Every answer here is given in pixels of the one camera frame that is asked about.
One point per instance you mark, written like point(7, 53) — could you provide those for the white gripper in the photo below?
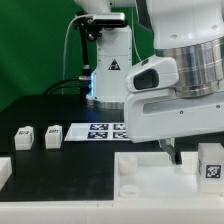
point(148, 118)

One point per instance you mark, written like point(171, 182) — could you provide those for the white square tabletop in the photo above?
point(146, 175)

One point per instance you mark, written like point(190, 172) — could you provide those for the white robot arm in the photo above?
point(179, 91)

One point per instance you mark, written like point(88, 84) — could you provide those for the white marker plate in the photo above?
point(97, 132)

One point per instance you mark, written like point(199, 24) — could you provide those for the white left obstacle block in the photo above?
point(5, 170)

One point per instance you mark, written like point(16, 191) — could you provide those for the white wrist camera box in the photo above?
point(153, 73)

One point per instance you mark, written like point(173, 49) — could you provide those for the white front rail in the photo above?
point(154, 211)

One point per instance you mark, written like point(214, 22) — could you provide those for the black camera stand pole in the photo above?
point(86, 72)

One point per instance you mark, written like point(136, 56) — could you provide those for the black camera on stand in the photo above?
point(93, 24)

